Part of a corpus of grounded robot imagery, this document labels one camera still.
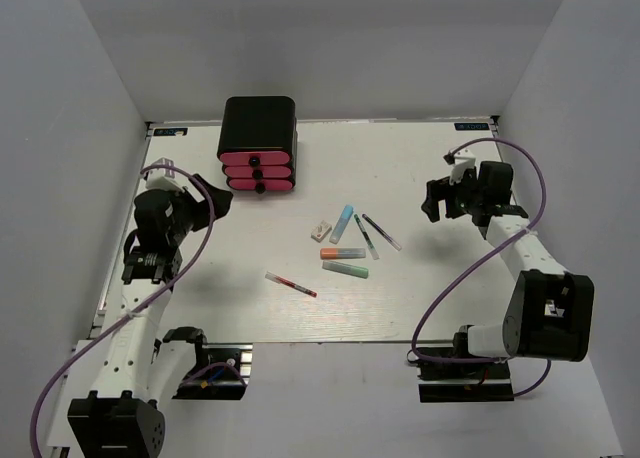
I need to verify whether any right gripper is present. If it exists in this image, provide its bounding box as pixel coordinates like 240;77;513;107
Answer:
422;165;485;223

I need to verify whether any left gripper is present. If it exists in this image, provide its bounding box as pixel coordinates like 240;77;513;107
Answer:
168;174;234;245

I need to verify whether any pink top drawer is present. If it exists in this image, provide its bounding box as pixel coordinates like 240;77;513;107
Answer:
219;150;291;167

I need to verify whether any pink drawer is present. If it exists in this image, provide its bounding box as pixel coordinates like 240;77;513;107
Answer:
222;165;294;180
226;178;295;194
219;150;291;167

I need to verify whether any purple gel pen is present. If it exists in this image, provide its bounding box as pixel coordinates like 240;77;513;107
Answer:
362;213;402;251

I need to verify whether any green gel pen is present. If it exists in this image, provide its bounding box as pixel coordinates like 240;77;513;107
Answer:
353;213;380;260

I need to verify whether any blue highlighter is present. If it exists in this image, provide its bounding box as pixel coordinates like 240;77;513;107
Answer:
329;205;353;244

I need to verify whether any green highlighter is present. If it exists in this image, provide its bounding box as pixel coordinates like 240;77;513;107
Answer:
322;260;369;279

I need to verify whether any white staple box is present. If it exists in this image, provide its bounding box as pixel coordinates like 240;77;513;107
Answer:
311;220;332;243

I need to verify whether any orange highlighter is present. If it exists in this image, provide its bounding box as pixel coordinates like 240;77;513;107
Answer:
320;247;366;260

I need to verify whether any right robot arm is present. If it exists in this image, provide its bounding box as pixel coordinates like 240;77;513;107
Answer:
414;161;595;377

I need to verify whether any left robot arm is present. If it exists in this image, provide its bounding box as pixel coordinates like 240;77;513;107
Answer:
67;170;233;457

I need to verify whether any pink bottom drawer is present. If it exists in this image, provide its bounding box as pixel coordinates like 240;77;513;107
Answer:
226;178;295;194

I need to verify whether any black drawer cabinet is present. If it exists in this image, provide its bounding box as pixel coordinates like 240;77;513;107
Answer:
217;96;298;183

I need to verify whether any red gel pen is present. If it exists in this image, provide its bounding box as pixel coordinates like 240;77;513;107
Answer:
265;272;317;297

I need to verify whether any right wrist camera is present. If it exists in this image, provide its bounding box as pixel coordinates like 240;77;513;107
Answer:
444;147;476;185

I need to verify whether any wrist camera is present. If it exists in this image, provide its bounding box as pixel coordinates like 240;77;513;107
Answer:
444;147;476;185
142;157;187;192

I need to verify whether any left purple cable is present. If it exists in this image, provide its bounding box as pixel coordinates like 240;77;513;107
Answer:
29;165;247;458

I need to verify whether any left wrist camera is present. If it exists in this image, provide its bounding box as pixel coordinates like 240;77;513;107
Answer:
142;157;187;192

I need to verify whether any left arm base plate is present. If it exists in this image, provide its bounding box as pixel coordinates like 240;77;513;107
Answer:
154;326;253;401

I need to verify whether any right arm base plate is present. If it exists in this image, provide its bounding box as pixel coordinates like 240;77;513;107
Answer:
406;350;514;404

